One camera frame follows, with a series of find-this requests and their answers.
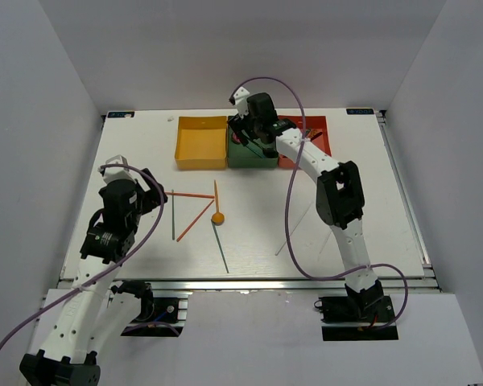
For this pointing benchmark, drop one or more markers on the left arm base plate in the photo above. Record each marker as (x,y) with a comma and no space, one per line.
(158,316)

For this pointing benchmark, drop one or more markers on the green chopstick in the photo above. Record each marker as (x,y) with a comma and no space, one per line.
(173,215)
(219,245)

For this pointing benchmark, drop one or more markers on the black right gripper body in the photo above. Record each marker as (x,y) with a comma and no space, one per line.
(253,125)

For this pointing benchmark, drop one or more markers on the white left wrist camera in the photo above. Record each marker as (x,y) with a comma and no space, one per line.
(115,169)

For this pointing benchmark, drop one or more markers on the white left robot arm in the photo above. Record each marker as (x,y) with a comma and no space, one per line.
(95,311)

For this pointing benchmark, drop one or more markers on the aluminium table frame rail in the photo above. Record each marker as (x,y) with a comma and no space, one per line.
(394,284)

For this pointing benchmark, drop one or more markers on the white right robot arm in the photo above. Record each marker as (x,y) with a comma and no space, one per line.
(339,194)

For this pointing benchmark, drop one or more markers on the red container box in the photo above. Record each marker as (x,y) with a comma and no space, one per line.
(313,122)

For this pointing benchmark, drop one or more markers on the green container box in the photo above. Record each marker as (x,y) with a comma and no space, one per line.
(240,157)

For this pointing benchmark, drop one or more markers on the left blue corner label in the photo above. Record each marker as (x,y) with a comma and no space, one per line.
(120,114)

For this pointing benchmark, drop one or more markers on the orange chopstick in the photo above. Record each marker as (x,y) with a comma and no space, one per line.
(190,195)
(195,220)

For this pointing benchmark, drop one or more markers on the yellow container box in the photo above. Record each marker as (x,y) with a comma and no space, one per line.
(201,143)

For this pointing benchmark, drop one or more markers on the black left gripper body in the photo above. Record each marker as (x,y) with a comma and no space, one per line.
(146,199)

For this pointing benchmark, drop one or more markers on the blue corner label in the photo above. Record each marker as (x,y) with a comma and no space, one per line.
(359,111)
(120,114)

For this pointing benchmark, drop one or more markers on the clear chopstick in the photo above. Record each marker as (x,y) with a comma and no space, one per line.
(292,230)
(325,242)

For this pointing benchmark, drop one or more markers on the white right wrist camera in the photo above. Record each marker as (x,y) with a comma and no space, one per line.
(239,101)

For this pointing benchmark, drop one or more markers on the iridescent pink spoon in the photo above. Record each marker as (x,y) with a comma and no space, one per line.
(235,139)

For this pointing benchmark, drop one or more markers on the right blue corner label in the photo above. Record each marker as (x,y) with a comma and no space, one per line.
(359,111)

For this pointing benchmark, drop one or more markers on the black spoon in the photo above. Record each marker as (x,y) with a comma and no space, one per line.
(261,150)

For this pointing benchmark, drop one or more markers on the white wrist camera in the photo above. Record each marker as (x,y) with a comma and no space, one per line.
(239,101)
(115,169)

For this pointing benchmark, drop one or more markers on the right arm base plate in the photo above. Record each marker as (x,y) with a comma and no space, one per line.
(341,322)

